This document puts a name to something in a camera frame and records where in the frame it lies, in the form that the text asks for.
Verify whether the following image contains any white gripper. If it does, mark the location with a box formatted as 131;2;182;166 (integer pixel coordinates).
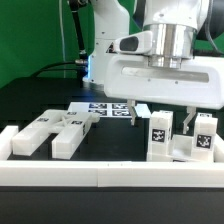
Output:
104;55;224;134

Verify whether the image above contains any white chair back piece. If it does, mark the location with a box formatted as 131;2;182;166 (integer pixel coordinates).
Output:
12;110;100;160

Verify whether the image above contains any white chair seat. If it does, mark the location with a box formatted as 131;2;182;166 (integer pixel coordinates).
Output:
150;135;203;162

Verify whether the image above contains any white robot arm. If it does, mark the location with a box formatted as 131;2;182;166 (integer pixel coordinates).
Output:
68;0;224;131

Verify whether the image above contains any white sheet with tags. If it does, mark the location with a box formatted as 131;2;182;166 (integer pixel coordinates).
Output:
68;102;151;118

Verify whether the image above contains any white U-shaped fence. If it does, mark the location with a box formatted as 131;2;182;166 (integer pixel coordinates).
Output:
0;126;224;188

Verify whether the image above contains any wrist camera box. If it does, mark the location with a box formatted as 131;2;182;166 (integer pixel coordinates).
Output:
114;30;153;55

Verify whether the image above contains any black cable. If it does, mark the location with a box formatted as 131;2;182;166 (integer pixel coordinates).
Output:
31;60;88;78

